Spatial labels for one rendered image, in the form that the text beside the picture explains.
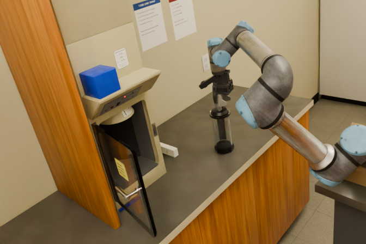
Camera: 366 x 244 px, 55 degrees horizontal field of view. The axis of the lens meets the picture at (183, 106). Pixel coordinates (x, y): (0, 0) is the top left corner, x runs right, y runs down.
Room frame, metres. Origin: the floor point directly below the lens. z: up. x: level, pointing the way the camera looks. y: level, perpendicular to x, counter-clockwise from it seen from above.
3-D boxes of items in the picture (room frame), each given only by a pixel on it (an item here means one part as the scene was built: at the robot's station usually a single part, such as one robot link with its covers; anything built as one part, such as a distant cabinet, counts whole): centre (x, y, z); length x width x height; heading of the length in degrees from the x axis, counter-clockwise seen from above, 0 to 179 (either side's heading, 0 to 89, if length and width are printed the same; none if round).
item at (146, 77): (1.32, 0.22, 1.46); 0.32 x 0.12 x 0.10; 133
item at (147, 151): (1.45, 0.34, 1.19); 0.26 x 0.24 x 0.35; 133
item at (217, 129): (1.59, -0.18, 1.06); 0.11 x 0.11 x 0.21
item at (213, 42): (1.57, -0.20, 1.49); 0.09 x 0.08 x 0.11; 1
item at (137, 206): (1.12, 0.27, 1.19); 0.30 x 0.01 x 0.40; 34
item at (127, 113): (1.45, 0.31, 1.34); 0.18 x 0.18 x 0.05
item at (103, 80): (1.25, 0.29, 1.56); 0.10 x 0.10 x 0.09; 43
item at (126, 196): (1.04, 0.26, 1.20); 0.10 x 0.05 x 0.03; 34
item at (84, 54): (1.45, 0.34, 1.33); 0.32 x 0.25 x 0.77; 133
